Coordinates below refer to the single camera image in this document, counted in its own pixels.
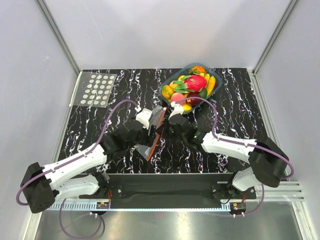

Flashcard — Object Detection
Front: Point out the clear zip top bag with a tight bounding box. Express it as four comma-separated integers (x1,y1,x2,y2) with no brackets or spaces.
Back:
135,105,167,162

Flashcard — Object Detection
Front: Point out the pink peach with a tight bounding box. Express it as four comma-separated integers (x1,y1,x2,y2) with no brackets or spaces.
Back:
170,92,186,105

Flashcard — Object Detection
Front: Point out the yellow green mango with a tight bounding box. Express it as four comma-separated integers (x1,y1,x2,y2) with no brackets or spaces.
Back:
161,85,175,100

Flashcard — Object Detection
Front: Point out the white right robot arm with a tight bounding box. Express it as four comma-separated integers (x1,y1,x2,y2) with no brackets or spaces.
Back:
168,114,289,199

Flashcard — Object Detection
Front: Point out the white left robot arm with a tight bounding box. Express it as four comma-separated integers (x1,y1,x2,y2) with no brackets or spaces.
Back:
20,107,166,214

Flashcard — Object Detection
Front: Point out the yellow lemon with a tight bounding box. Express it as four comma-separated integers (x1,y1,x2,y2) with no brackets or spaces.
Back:
182,103,193,112

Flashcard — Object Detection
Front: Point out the green lime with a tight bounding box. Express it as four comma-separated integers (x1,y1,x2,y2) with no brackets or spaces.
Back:
198,88,208,99

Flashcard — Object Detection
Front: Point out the pink dragon fruit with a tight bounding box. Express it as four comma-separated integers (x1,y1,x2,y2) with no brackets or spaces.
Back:
173,74,207,94

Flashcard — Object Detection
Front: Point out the yellow banana bunch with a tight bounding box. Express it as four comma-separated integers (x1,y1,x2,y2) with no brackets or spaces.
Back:
200,73,216,97

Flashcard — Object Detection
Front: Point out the orange pineapple toy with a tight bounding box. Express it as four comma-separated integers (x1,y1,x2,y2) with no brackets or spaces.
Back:
188,65,207,75

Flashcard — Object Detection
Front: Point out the transparent blue plastic fruit tray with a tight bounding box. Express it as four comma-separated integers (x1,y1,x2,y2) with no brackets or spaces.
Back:
158,63,222,115

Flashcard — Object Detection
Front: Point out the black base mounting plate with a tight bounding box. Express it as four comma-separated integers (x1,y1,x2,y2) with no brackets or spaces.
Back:
80,173,256,201

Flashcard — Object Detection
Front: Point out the clear sheet with white dots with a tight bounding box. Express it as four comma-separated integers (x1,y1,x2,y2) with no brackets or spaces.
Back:
69,71,118,108

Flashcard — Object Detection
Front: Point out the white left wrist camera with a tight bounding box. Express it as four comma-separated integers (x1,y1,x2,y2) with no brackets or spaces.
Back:
135,108,153,129

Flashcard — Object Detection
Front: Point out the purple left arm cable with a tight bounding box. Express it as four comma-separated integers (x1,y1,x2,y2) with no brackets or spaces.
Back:
15,99,142,239

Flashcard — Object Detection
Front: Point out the white slotted cable duct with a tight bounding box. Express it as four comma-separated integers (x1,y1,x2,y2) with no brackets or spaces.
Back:
53,201,231,211

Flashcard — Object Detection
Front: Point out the aluminium frame rail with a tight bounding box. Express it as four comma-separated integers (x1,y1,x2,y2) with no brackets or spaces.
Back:
217,181,305,202

